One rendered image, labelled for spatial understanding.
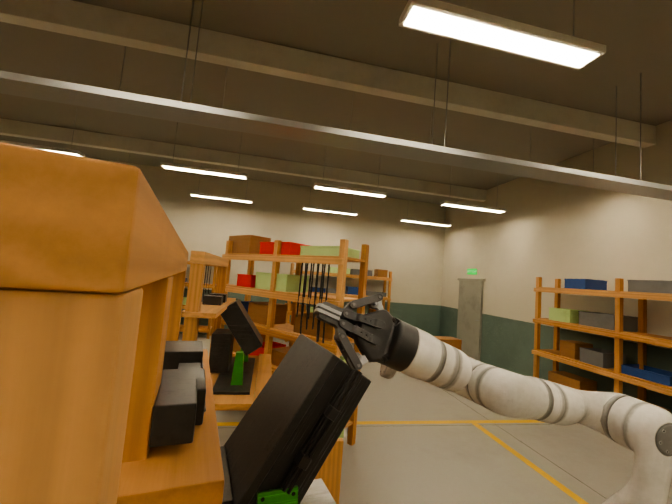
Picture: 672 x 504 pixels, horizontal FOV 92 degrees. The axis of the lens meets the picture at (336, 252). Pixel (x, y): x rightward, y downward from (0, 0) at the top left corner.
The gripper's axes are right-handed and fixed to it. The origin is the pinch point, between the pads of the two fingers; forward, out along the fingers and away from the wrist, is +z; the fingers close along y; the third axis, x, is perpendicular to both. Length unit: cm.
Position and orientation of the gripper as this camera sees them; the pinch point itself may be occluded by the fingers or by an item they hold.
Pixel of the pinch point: (327, 312)
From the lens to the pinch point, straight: 50.8
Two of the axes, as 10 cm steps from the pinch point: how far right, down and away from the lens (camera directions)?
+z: -8.8, -4.4, -1.7
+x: -3.3, 3.1, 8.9
